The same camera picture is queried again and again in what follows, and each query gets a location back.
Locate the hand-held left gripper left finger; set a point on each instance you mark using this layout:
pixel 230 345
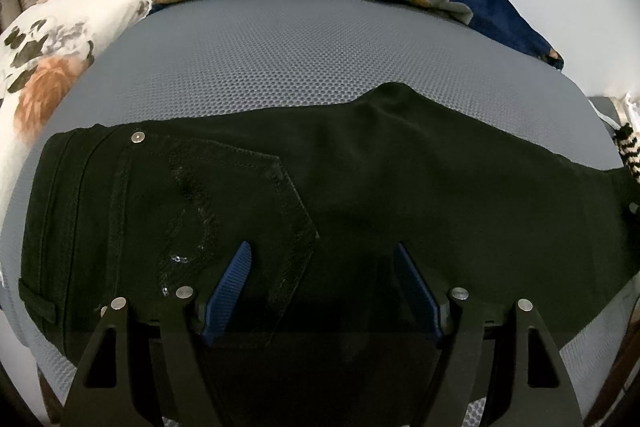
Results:
pixel 227 292

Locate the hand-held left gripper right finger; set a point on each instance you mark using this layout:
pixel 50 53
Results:
pixel 417 289

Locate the black pants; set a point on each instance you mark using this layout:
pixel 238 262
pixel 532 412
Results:
pixel 375 187

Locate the grey mesh mattress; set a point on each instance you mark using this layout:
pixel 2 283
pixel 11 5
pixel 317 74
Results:
pixel 300 57

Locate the black white striped cloth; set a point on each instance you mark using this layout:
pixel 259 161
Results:
pixel 629 149

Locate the white floral pillow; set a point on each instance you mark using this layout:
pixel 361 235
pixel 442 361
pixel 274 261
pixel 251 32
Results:
pixel 50 72

